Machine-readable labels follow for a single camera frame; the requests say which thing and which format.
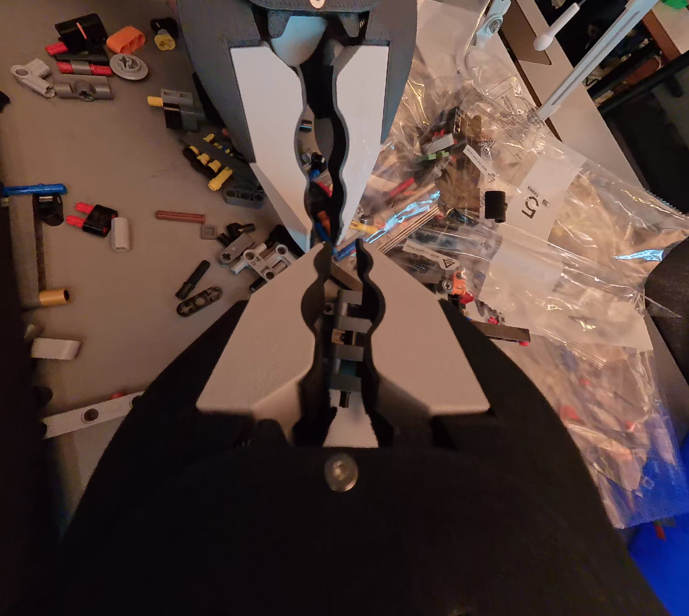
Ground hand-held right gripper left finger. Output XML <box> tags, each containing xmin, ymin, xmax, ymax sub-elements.
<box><xmin>195</xmin><ymin>241</ymin><xmax>334</xmax><ymax>447</ymax></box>

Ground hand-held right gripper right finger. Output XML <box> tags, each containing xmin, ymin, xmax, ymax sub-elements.
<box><xmin>353</xmin><ymin>239</ymin><xmax>491</xmax><ymax>447</ymax></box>

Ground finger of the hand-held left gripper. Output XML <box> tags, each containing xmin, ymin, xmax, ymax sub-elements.
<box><xmin>327</xmin><ymin>42</ymin><xmax>390</xmax><ymax>244</ymax></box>
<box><xmin>229</xmin><ymin>44</ymin><xmax>315</xmax><ymax>252</ymax></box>

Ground grey toy frame assembly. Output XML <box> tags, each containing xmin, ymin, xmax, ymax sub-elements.
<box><xmin>323</xmin><ymin>289</ymin><xmax>372</xmax><ymax>409</ymax></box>

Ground pile of small toy pieces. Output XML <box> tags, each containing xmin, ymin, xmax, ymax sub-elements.
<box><xmin>299</xmin><ymin>113</ymin><xmax>388</xmax><ymax>259</ymax></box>

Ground dark toy beam yellow pins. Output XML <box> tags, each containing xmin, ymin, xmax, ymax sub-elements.
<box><xmin>180</xmin><ymin>133</ymin><xmax>254</xmax><ymax>192</ymax></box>

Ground short black toy beam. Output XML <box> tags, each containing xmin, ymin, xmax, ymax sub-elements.
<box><xmin>176</xmin><ymin>286</ymin><xmax>224</xmax><ymax>317</ymax></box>

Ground grey black toy block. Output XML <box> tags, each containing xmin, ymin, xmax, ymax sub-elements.
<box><xmin>147</xmin><ymin>89</ymin><xmax>207</xmax><ymax>132</ymax></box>

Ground cluster of grey toy connectors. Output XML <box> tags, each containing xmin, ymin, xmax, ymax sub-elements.
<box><xmin>215</xmin><ymin>222</ymin><xmax>298</xmax><ymax>295</ymax></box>

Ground black and yellow toy pin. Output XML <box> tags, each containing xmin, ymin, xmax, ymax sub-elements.
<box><xmin>150</xmin><ymin>18</ymin><xmax>179</xmax><ymax>52</ymax></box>

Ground grey round toy pulley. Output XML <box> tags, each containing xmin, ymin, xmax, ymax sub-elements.
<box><xmin>110</xmin><ymin>53</ymin><xmax>150</xmax><ymax>82</ymax></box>

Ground orange toy connector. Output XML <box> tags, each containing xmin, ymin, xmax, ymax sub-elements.
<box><xmin>106</xmin><ymin>25</ymin><xmax>146</xmax><ymax>55</ymax></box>

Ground black chunky toy connector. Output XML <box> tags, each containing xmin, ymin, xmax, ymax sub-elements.
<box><xmin>483</xmin><ymin>190</ymin><xmax>510</xmax><ymax>223</ymax></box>

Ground grey toy connector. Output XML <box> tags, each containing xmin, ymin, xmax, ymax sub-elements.
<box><xmin>54</xmin><ymin>78</ymin><xmax>114</xmax><ymax>100</ymax></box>

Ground red and grey toy pins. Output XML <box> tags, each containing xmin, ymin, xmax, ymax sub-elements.
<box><xmin>44</xmin><ymin>42</ymin><xmax>113</xmax><ymax>76</ymax></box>

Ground black toy piece red stripe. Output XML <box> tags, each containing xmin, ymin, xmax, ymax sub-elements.
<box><xmin>54</xmin><ymin>13</ymin><xmax>109</xmax><ymax>55</ymax></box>

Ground white toy clip piece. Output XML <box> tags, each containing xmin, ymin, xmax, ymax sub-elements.
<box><xmin>31</xmin><ymin>337</ymin><xmax>83</xmax><ymax>362</ymax></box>

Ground black toy piece red pins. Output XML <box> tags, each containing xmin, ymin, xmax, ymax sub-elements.
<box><xmin>66</xmin><ymin>202</ymin><xmax>119</xmax><ymax>239</ymax></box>

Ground white toy connector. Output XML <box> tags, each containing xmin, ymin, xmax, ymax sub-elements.
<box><xmin>11</xmin><ymin>59</ymin><xmax>56</xmax><ymax>99</ymax></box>

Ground blue toy axle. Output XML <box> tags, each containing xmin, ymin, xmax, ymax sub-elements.
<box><xmin>0</xmin><ymin>183</ymin><xmax>69</xmax><ymax>198</ymax></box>

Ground wooden book stand white legs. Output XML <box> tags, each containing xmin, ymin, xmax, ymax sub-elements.
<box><xmin>463</xmin><ymin>0</ymin><xmax>676</xmax><ymax>123</ymax></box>

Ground long grey toy beam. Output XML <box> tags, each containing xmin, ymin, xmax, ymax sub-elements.
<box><xmin>8</xmin><ymin>196</ymin><xmax>47</xmax><ymax>308</ymax></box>

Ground blue plastic object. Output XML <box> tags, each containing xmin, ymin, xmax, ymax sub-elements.
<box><xmin>629</xmin><ymin>519</ymin><xmax>689</xmax><ymax>616</ymax></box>

